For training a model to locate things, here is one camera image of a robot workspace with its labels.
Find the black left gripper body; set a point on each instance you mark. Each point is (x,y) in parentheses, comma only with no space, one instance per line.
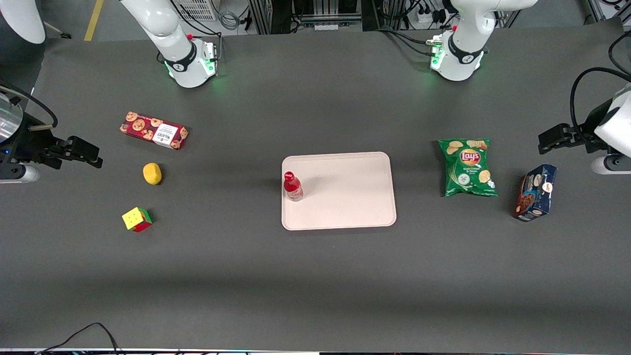
(583,136)

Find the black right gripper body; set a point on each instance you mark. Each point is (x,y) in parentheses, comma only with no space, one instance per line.
(30,146)

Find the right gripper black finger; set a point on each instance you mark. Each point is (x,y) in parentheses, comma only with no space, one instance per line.
(84,150)
(52,157)

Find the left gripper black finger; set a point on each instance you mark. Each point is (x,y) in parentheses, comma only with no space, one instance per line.
(554,137)
(584,143)

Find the red coke bottle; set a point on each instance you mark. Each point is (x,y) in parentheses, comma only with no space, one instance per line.
(293,187)

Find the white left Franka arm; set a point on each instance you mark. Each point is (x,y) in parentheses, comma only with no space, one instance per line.
(463,54)

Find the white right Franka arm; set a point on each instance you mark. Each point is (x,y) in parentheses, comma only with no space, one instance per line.
(185,59)

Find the pale pink rectangular tray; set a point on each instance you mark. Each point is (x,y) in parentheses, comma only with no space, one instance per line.
(345,192)

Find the dark blue cookie box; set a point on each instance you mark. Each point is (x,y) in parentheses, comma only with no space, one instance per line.
(535,195)

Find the red Walkers cookie box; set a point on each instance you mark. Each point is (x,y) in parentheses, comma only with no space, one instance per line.
(153,130)

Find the colourful Rubik's cube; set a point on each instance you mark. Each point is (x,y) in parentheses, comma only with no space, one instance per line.
(135,219)

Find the green Lay's chips bag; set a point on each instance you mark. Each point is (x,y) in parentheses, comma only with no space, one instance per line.
(468,167)

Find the yellow floor tape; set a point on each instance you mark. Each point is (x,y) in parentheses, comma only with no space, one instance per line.
(93,19)

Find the white power strip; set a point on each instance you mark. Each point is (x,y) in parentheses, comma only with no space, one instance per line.
(423,18)

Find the white vented box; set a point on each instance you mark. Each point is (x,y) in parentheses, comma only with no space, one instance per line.
(199,10)

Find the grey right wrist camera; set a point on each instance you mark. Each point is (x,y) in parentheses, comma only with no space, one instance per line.
(22,174)

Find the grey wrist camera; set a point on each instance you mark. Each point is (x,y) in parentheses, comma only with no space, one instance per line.
(611,165)
(22,174)

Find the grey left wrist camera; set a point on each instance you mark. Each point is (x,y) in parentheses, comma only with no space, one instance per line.
(611,165)

